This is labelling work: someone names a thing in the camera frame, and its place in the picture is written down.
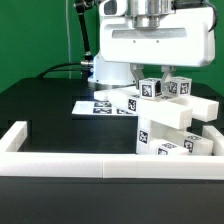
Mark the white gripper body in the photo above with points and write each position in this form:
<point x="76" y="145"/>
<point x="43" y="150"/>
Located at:
<point x="182" y="39"/>

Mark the white chair seat part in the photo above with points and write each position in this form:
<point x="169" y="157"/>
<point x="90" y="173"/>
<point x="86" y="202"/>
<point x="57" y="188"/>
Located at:
<point x="148" y="131"/>

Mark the white marker base sheet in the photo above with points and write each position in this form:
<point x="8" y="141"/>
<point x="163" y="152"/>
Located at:
<point x="104" y="108"/>

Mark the white U-shaped boundary frame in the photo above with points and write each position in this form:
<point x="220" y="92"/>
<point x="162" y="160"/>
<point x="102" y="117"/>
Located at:
<point x="13" y="162"/>

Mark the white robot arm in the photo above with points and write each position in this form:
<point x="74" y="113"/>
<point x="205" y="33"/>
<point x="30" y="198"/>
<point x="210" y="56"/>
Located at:
<point x="144" y="14"/>

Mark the white chair back frame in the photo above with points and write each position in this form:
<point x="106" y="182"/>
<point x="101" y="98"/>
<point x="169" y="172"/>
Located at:
<point x="176" y="112"/>

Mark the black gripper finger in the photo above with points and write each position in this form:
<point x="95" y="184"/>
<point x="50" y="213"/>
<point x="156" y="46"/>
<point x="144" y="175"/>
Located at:
<point x="166" y="78"/>
<point x="137" y="72"/>

